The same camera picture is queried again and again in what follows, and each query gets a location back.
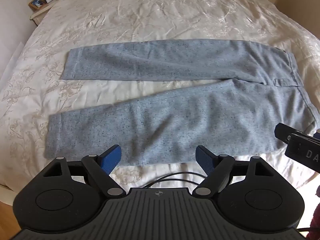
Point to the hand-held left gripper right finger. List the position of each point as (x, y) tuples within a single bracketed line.
[(205, 158)]

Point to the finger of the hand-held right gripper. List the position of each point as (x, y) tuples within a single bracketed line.
[(283, 131)]

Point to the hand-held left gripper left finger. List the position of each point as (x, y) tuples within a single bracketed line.
[(111, 158)]

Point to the light blue speckled pants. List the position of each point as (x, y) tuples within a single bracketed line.
[(200, 120)]

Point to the dark red cloth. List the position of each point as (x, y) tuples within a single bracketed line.
[(316, 220)]

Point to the bed with white embroidered duvet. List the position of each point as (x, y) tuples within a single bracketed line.
[(150, 12)]

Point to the wooden picture frame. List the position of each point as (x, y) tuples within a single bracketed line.
[(36, 4)]

